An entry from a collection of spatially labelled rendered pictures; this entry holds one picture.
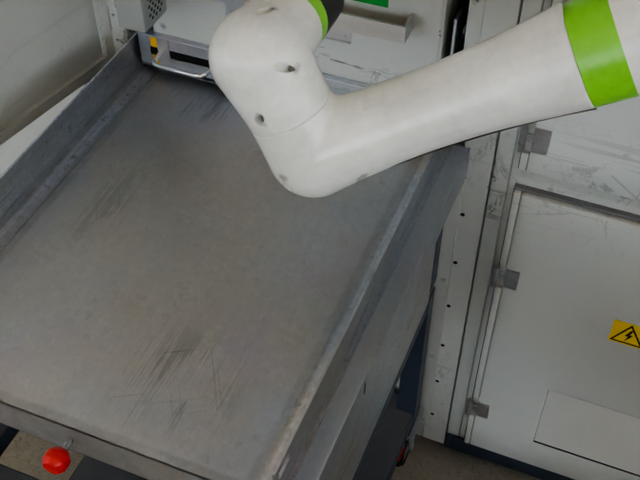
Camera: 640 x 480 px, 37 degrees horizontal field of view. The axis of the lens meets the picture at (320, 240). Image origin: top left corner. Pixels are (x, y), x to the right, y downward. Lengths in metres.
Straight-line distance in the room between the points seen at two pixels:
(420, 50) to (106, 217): 0.52
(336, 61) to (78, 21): 0.45
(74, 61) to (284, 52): 0.76
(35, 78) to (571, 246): 0.91
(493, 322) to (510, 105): 0.82
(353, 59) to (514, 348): 0.64
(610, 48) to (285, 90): 0.33
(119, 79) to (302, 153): 0.66
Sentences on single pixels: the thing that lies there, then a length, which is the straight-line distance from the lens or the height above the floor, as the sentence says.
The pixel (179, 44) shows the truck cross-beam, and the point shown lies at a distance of 1.63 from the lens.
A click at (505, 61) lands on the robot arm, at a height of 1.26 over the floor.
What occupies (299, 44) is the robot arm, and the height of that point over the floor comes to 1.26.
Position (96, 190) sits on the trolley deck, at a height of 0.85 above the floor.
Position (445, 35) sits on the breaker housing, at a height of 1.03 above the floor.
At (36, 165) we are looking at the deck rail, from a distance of 1.50.
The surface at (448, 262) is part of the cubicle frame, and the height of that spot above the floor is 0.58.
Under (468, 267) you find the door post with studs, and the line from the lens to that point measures 1.72.
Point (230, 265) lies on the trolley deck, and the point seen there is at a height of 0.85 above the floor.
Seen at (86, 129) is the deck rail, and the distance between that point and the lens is 1.59.
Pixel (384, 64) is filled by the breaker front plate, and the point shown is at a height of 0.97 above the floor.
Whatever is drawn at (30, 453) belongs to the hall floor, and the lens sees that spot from 2.24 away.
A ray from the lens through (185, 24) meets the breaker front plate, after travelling 1.61.
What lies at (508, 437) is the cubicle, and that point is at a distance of 2.05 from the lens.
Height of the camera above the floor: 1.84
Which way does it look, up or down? 46 degrees down
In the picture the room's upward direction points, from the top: straight up
